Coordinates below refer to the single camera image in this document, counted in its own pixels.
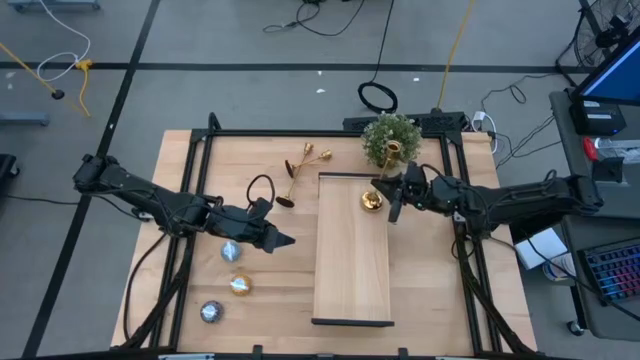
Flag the grey cart base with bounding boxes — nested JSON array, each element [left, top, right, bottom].
[[6, 0, 102, 13]]

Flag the tall gold candlestick holder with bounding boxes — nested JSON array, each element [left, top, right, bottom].
[[360, 139, 403, 214]]

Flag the black vertical post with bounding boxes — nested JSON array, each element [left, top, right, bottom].
[[110, 112, 539, 360]]

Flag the yellow floor cable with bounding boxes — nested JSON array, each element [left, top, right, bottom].
[[436, 0, 475, 112]]

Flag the grey desk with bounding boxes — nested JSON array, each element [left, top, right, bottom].
[[548, 89, 640, 343]]

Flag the computer monitor blue screen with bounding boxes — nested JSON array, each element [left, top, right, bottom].
[[571, 28, 640, 107]]

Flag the grey foot bar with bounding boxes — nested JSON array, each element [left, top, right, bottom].
[[0, 110, 52, 127]]

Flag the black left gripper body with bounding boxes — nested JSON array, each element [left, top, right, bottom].
[[205, 199, 276, 251]]

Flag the short gold candlestick holder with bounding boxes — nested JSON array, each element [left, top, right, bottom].
[[284, 148, 334, 180]]

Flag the yellow pole black foot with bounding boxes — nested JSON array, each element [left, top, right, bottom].
[[0, 42, 67, 101]]

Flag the clear plastic bottle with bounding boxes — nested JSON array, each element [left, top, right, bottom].
[[594, 137, 640, 162]]

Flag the tangled black floor cables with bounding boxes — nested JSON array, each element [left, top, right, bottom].
[[479, 73, 565, 170]]

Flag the black left wrist camera cable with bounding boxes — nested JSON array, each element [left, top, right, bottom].
[[245, 173, 278, 210]]

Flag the medium gold candlestick holder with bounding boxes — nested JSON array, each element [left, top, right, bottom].
[[275, 141, 315, 210]]

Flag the black arm base cable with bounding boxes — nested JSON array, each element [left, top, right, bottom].
[[121, 232, 171, 344]]

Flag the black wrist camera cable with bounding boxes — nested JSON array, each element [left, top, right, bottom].
[[245, 173, 278, 210], [421, 162, 454, 182]]

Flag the white box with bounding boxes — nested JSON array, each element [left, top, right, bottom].
[[514, 227, 569, 272]]

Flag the black floor fan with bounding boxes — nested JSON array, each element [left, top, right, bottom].
[[555, 0, 640, 77]]

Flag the black cable to desk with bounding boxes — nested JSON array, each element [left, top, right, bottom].
[[522, 234, 640, 323]]

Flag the black printer box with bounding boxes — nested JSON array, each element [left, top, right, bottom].
[[569, 99, 628, 137]]

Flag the green potted plant black pot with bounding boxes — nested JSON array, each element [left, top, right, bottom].
[[360, 112, 424, 170]]

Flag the black perforated bar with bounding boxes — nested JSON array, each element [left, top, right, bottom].
[[342, 111, 469, 134]]

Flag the red handled tool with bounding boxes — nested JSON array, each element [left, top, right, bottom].
[[582, 137, 600, 163]]

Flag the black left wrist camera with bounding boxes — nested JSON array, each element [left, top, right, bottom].
[[249, 196, 275, 225]]

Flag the black caster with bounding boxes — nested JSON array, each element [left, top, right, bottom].
[[0, 153, 22, 182]]

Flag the backlit rainbow keyboard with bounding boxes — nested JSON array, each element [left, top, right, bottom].
[[581, 241, 640, 305]]

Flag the wooden tray with black legs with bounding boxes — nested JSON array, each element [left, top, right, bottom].
[[311, 172, 396, 329]]

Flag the thin black floor cable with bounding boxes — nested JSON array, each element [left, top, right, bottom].
[[262, 0, 367, 39]]

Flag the small black cube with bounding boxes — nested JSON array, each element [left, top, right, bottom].
[[591, 156, 626, 184]]

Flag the white floor cable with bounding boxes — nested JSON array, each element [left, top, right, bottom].
[[35, 0, 93, 84]]

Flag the coiled black floor cable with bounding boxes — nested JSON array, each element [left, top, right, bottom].
[[356, 0, 400, 116]]

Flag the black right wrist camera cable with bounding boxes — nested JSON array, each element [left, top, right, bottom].
[[421, 162, 454, 182]]

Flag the white blue leaf candle tin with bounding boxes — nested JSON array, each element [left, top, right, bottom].
[[220, 239, 243, 263]]

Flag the yellow cable with plug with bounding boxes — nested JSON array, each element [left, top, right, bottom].
[[73, 58, 94, 119]]

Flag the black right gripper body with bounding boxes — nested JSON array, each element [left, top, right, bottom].
[[397, 160, 454, 212]]

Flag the gold candle tin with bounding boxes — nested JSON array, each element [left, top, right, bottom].
[[229, 273, 254, 297]]

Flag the white power adapter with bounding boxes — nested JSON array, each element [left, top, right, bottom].
[[471, 110, 500, 155]]

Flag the white cup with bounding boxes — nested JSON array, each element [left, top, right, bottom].
[[542, 252, 577, 282]]

